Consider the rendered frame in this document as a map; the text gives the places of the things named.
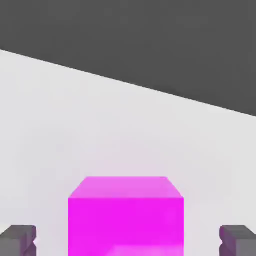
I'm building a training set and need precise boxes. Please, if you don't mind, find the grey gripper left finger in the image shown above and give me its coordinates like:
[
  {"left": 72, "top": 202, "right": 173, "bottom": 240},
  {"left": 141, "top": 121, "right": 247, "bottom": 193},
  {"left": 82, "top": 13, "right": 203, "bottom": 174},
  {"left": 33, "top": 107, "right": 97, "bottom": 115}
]
[{"left": 0, "top": 224, "right": 38, "bottom": 256}]

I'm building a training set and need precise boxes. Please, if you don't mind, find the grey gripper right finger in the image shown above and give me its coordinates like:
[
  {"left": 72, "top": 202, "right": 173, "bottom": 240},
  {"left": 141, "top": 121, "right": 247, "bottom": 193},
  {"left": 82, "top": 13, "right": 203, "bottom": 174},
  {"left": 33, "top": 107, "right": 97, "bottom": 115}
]
[{"left": 219, "top": 224, "right": 256, "bottom": 256}]

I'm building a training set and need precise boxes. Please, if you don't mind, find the small magenta cube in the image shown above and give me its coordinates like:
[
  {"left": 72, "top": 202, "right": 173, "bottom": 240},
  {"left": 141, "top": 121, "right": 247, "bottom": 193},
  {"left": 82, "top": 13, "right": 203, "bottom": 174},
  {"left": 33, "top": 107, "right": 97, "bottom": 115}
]
[{"left": 67, "top": 176, "right": 185, "bottom": 256}]

